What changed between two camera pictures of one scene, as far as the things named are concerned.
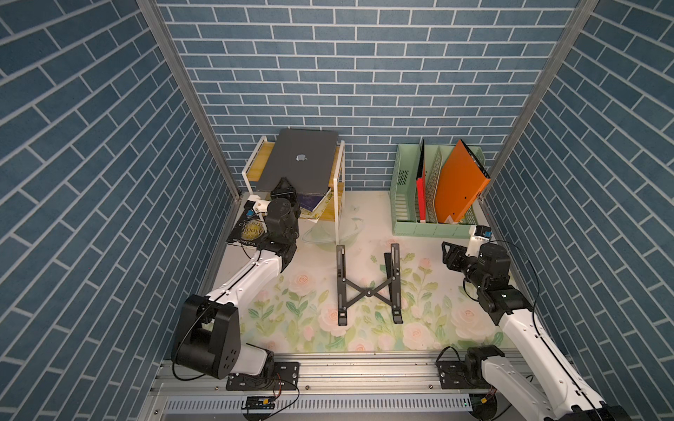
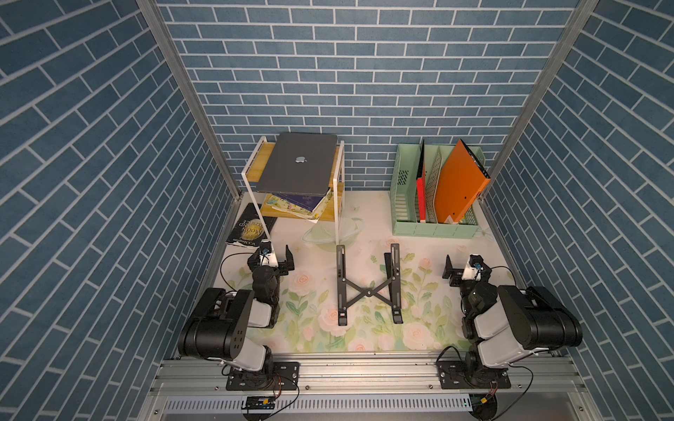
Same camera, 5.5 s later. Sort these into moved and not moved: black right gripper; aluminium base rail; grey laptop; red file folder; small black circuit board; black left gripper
Moved: black left gripper; black right gripper
Not moved: red file folder; small black circuit board; grey laptop; aluminium base rail
